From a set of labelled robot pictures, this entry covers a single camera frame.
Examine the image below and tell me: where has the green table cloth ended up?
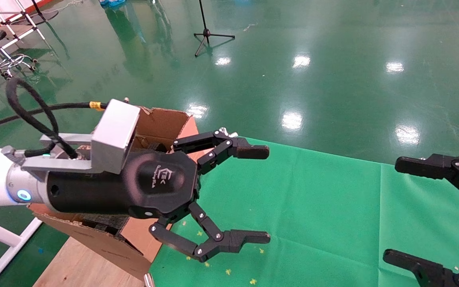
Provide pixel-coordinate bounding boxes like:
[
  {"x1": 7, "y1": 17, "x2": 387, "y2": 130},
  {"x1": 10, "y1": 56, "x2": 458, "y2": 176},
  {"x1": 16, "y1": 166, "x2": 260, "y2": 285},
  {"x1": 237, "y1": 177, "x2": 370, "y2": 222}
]
[{"x1": 150, "y1": 138, "x2": 459, "y2": 287}]

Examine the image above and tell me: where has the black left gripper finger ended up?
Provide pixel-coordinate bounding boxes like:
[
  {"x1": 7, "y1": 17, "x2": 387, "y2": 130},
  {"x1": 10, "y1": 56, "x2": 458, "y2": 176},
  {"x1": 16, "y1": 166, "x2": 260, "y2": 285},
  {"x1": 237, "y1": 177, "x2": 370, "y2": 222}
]
[
  {"x1": 173, "y1": 130, "x2": 270, "y2": 176},
  {"x1": 149, "y1": 201, "x2": 271, "y2": 263}
]

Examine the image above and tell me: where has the large open cardboard carton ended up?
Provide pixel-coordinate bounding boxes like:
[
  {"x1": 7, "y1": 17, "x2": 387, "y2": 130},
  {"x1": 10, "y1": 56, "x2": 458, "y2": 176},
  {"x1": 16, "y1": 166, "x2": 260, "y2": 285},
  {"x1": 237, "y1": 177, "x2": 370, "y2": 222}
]
[{"x1": 28, "y1": 106, "x2": 200, "y2": 281}]

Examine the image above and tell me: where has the black sleeved cable loop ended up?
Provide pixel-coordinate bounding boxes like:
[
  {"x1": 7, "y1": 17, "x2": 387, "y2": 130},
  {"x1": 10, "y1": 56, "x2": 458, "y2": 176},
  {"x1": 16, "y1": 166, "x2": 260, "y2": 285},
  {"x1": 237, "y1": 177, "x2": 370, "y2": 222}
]
[{"x1": 6, "y1": 78, "x2": 79, "y2": 159}]

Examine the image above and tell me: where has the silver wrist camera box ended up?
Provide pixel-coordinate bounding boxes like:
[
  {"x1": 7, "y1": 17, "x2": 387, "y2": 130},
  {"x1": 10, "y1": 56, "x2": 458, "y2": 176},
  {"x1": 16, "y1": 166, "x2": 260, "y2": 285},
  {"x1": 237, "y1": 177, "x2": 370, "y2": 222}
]
[{"x1": 20, "y1": 99, "x2": 140, "y2": 176}]

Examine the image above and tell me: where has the black round stand base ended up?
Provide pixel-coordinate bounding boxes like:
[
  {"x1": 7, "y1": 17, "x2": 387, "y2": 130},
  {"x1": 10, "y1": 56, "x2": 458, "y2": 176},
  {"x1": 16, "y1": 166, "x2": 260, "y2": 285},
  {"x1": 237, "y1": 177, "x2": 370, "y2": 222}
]
[{"x1": 26, "y1": 0, "x2": 59, "y2": 25}]

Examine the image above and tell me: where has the black tripod stand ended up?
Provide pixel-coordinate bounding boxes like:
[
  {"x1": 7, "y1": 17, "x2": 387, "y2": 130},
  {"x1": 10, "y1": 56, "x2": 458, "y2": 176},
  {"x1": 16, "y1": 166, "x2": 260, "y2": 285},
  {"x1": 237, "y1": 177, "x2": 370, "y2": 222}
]
[{"x1": 194, "y1": 0, "x2": 236, "y2": 57}]

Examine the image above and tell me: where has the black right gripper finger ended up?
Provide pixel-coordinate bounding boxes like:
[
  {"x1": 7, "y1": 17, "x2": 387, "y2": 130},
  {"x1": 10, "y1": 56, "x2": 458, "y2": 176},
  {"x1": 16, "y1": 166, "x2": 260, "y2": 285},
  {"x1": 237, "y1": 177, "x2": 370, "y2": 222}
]
[
  {"x1": 383, "y1": 249, "x2": 459, "y2": 287},
  {"x1": 395, "y1": 151, "x2": 459, "y2": 210}
]

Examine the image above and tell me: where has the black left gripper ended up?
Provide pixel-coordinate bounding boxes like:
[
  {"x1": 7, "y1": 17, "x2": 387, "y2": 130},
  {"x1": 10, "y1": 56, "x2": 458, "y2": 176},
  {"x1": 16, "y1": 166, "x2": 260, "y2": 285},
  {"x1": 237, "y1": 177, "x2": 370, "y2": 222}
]
[{"x1": 46, "y1": 149, "x2": 200, "y2": 220}]

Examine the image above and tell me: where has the white metal rack frame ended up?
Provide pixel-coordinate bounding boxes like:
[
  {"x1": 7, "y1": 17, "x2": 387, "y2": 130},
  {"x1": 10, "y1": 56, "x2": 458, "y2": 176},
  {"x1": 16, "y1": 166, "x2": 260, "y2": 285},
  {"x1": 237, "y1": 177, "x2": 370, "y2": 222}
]
[{"x1": 0, "y1": 0, "x2": 47, "y2": 80}]

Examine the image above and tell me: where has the black cable with yellow tag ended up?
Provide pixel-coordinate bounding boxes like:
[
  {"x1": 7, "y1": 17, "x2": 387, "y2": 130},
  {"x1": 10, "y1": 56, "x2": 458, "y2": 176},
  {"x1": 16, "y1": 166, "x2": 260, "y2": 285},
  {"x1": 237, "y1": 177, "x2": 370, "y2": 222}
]
[{"x1": 0, "y1": 102, "x2": 108, "y2": 134}]

